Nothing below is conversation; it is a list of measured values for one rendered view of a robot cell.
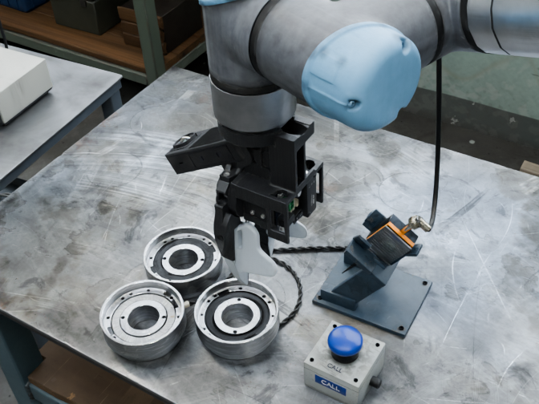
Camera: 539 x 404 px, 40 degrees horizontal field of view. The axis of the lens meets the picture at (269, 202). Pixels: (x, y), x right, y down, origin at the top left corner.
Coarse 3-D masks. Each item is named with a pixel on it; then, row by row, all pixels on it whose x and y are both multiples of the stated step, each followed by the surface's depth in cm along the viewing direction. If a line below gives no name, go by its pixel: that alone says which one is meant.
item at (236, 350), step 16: (208, 288) 95; (224, 288) 97; (256, 288) 96; (208, 304) 95; (224, 304) 95; (240, 304) 95; (272, 304) 94; (224, 320) 95; (256, 320) 93; (272, 320) 92; (208, 336) 90; (256, 336) 89; (272, 336) 91; (224, 352) 90; (240, 352) 90; (256, 352) 91
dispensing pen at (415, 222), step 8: (392, 216) 89; (416, 216) 87; (384, 224) 89; (400, 224) 89; (408, 224) 87; (416, 224) 86; (424, 224) 86; (408, 232) 89; (352, 264) 97; (344, 272) 99
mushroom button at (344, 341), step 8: (336, 328) 86; (344, 328) 85; (352, 328) 85; (328, 336) 85; (336, 336) 85; (344, 336) 84; (352, 336) 84; (360, 336) 85; (328, 344) 85; (336, 344) 84; (344, 344) 84; (352, 344) 84; (360, 344) 84; (336, 352) 84; (344, 352) 83; (352, 352) 83
